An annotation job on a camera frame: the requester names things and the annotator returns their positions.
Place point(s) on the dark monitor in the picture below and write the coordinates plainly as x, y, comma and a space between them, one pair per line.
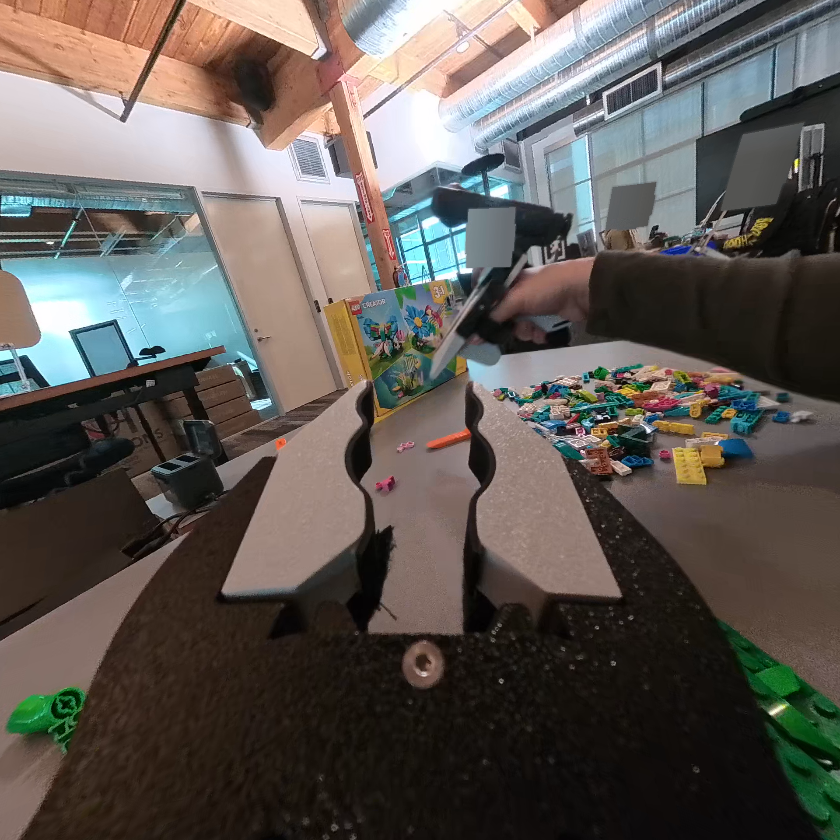
102, 348

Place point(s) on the grey charger dock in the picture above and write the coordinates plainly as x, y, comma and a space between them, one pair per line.
187, 472

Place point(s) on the stack of cardboard boxes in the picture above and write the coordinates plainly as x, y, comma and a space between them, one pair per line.
216, 407

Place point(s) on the orange brick separator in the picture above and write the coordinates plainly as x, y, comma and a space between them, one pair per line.
449, 439

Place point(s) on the black wall speaker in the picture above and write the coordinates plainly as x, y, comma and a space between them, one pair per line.
351, 154

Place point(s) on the dark wooden table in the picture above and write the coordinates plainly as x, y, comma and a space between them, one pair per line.
111, 387

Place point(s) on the white wall vent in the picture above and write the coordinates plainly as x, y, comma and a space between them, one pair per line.
308, 157

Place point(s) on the blue plastic bin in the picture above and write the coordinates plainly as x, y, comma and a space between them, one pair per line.
679, 250

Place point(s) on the small tan rounded board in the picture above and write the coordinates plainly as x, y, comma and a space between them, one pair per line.
16, 308

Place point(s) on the white duct vent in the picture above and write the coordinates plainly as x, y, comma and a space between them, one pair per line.
632, 90

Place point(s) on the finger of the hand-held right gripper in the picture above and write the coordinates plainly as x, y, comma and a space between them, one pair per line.
451, 354
484, 354

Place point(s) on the cluster of small green bricks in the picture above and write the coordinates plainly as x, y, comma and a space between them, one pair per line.
46, 715

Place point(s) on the grey desk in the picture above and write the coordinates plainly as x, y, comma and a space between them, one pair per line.
722, 558

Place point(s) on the person's right hand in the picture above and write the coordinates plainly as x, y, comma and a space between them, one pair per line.
551, 289

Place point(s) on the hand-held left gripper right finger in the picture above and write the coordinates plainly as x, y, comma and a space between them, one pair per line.
544, 525

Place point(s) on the colourful toy box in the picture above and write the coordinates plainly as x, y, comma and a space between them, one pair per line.
394, 348

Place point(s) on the green brick leaf build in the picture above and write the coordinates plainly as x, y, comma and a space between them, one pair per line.
787, 722

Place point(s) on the dark brown box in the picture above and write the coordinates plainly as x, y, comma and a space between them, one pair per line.
65, 558

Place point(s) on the black round ceiling fixture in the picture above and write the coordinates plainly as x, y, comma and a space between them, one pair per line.
254, 85

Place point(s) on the silver air duct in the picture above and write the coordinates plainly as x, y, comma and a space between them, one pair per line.
394, 26
590, 59
558, 115

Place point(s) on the white door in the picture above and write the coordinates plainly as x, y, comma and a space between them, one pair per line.
334, 249
262, 295

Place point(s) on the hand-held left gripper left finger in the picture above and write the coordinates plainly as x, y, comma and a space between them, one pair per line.
308, 518

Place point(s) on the magenta small brick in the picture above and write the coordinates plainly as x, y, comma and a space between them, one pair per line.
386, 484

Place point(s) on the large black screen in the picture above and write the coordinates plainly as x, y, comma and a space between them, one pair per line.
715, 164

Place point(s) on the pile of colourful bricks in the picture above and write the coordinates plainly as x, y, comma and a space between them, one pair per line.
656, 420

